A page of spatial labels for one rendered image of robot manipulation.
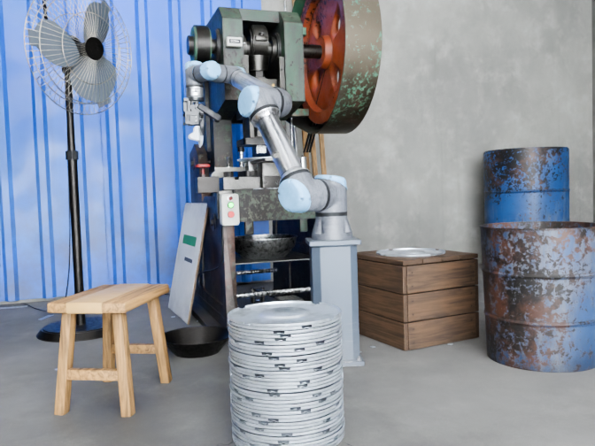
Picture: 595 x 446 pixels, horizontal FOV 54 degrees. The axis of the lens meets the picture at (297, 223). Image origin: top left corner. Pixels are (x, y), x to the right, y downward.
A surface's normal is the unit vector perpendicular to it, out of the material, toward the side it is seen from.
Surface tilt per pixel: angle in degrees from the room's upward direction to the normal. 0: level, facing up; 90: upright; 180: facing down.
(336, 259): 90
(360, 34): 92
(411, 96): 90
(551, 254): 92
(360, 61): 110
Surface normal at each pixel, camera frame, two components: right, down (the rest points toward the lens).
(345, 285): 0.06, 0.05
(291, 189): -0.69, 0.17
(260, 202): 0.33, 0.04
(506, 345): -0.83, 0.09
